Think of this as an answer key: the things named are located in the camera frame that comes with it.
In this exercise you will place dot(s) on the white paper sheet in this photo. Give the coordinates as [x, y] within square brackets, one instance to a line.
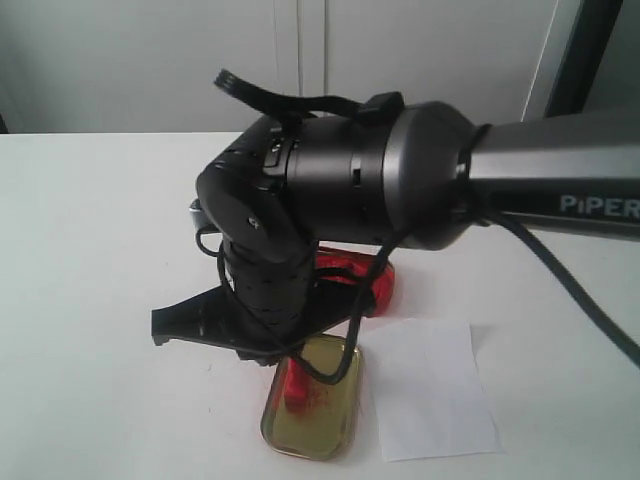
[428, 398]

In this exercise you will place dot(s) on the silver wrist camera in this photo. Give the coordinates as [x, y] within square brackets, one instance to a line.
[200, 219]

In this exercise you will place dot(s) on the gold tin lid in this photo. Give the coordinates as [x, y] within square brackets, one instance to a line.
[322, 429]

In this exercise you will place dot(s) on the red stamp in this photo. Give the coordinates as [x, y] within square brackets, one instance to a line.
[296, 387]

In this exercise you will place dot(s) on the white cabinet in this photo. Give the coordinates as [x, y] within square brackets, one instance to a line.
[149, 66]

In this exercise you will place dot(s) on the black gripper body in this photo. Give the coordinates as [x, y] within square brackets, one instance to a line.
[260, 310]

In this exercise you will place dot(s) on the dark door frame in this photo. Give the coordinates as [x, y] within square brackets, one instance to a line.
[574, 86]

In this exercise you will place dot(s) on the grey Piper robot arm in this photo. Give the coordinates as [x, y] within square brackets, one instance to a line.
[418, 181]

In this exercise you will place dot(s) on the red ink tin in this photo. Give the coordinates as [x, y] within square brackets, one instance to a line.
[350, 267]

